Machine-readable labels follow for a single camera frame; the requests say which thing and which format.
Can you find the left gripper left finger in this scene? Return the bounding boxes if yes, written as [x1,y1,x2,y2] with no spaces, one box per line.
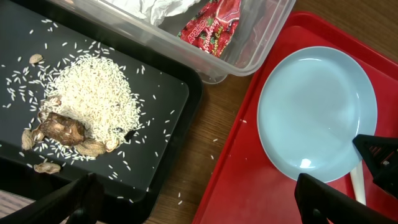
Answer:
[1,173,104,224]

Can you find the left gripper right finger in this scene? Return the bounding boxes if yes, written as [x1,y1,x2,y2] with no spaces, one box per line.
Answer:
[294,173,397,224]

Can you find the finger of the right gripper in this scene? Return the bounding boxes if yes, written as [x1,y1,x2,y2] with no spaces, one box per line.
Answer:
[353,134,397,198]

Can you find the white napkin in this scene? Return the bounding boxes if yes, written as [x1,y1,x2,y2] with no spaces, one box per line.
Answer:
[106,0,200,26]

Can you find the red snack wrapper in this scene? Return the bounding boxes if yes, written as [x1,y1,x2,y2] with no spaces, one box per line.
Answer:
[178,0,241,58]

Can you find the white plastic spoon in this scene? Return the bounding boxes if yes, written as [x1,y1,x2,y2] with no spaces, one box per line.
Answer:
[349,162,366,205]

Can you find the red serving tray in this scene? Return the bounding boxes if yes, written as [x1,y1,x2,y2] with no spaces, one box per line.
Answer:
[193,12,397,223]

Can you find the light blue plate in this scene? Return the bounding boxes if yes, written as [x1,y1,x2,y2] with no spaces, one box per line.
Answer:
[257,46,377,183]

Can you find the rice and food scraps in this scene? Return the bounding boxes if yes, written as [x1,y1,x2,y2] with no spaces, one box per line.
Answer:
[21,51,142,160]

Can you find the black plastic tray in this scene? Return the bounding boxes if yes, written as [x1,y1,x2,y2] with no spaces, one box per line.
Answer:
[1,1,203,223]

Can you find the clear plastic bin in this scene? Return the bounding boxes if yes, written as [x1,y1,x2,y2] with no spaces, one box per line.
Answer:
[56,0,295,83]

